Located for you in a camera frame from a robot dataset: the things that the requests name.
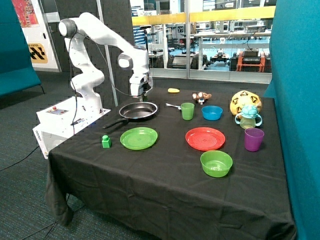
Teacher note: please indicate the yellow black hazard sign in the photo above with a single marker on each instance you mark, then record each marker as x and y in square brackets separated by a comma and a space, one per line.
[37, 53]

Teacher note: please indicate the blue sippy cup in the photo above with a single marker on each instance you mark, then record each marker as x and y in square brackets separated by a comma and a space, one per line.
[248, 117]

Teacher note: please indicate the green toy block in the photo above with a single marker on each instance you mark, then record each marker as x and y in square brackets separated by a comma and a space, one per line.
[106, 142]

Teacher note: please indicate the black tablecloth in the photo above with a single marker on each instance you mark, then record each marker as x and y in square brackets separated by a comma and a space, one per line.
[163, 189]

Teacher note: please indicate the metal spoon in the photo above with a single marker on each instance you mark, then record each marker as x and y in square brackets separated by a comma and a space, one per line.
[175, 106]

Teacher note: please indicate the brown plush toy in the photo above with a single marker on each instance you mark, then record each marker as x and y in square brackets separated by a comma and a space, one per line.
[201, 97]

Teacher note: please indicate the green plate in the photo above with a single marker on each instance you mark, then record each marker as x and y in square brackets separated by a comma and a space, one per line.
[139, 138]

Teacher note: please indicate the teal partition panel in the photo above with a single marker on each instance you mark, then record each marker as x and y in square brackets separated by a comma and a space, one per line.
[295, 86]

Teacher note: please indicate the purple cup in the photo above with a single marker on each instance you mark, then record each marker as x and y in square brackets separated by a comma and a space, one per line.
[253, 138]

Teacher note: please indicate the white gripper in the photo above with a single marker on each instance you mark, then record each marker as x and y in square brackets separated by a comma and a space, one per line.
[140, 84]

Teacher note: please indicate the yellow soccer ball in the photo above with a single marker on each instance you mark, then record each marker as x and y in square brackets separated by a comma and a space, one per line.
[242, 98]

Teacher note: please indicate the red plate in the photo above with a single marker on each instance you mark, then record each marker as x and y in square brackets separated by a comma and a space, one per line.
[205, 138]

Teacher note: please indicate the green bowl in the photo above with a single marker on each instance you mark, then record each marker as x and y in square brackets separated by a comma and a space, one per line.
[216, 163]

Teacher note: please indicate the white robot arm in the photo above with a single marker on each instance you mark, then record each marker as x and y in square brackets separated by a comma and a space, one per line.
[135, 58]

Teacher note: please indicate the teal sofa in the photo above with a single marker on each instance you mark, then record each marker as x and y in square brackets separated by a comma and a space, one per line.
[16, 70]

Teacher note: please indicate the black frying pan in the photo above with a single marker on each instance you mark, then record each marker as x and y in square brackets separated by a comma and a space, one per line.
[135, 111]

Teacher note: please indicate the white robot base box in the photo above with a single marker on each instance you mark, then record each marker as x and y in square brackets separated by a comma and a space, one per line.
[61, 121]

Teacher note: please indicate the green cup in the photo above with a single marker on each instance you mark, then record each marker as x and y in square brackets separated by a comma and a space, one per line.
[187, 110]

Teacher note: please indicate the blue bowl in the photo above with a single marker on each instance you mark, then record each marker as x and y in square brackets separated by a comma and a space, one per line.
[212, 112]

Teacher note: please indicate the green capsicum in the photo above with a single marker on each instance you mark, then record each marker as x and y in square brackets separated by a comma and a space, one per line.
[145, 99]

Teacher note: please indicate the red wall poster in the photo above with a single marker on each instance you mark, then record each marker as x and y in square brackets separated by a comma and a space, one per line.
[26, 13]

